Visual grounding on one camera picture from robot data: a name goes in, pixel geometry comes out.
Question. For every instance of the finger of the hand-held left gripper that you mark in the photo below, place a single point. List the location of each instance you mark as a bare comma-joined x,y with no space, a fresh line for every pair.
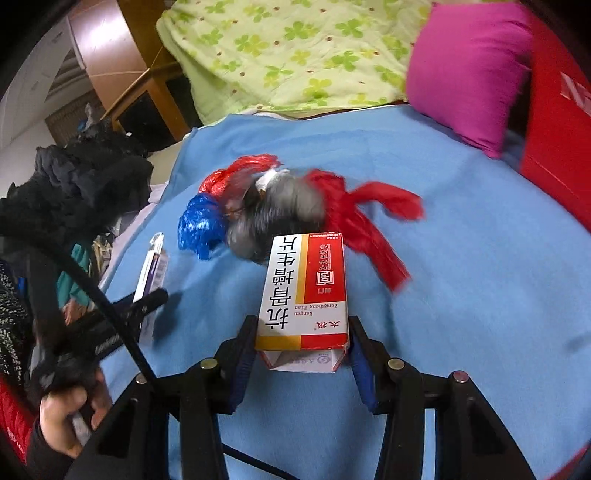
99,334
143,302

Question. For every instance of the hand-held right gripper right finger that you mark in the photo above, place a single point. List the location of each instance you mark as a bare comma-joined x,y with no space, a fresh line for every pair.
362,381

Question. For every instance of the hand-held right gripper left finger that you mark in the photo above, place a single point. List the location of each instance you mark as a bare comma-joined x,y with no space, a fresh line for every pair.
242,371

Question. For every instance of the white purple carton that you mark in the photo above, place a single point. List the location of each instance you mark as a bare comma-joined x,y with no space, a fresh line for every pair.
154,263

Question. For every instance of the blue plastic bag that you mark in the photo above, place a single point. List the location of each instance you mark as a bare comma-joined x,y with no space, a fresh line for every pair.
201,226

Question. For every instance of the white red medicine box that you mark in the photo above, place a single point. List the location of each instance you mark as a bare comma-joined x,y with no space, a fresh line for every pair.
295,286

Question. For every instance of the grey wad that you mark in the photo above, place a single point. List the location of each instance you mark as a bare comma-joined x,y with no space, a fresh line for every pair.
277,212

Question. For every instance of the large red plastic bag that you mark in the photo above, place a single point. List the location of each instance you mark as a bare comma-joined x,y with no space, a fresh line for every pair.
351,212

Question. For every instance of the person's left hand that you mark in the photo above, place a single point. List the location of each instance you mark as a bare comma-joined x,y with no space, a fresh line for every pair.
60,415

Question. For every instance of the teal cloth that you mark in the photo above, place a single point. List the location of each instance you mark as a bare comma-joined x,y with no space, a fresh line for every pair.
78,267

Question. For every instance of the black white speckled cloth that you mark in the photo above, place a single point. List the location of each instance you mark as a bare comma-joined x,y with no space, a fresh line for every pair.
11,318

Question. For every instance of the pile of black clothes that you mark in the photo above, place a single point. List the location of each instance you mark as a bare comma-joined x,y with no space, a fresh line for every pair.
78,184

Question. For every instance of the blue blanket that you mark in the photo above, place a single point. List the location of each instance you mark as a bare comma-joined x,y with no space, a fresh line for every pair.
461,277

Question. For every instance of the green clover print quilt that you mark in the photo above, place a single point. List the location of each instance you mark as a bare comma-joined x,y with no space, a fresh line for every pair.
286,50

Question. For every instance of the red paper bag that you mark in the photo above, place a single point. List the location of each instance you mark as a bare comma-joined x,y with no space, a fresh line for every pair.
554,138

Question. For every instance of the pink pillow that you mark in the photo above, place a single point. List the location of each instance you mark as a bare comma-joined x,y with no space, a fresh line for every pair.
466,74

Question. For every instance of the wooden furniture frame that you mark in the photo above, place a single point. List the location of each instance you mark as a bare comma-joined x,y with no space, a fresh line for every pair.
111,41

